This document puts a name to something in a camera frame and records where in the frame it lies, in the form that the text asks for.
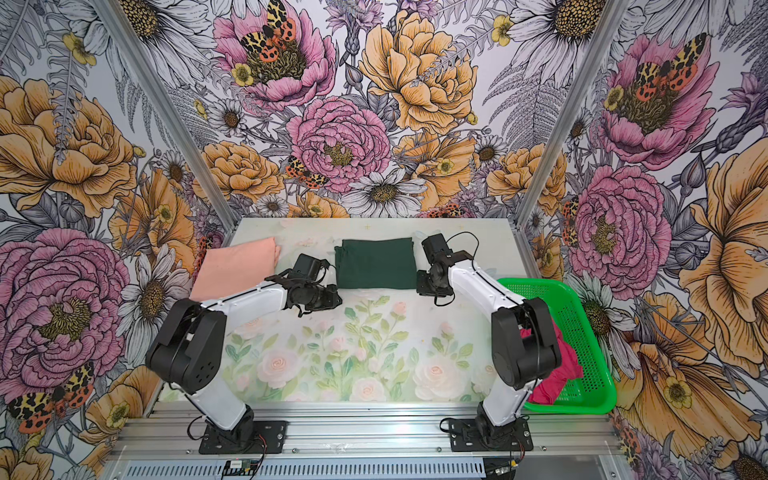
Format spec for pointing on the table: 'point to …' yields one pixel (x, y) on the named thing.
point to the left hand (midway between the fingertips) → (337, 307)
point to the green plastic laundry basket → (594, 393)
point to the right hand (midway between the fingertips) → (425, 294)
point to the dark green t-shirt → (376, 264)
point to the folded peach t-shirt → (229, 268)
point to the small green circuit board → (242, 467)
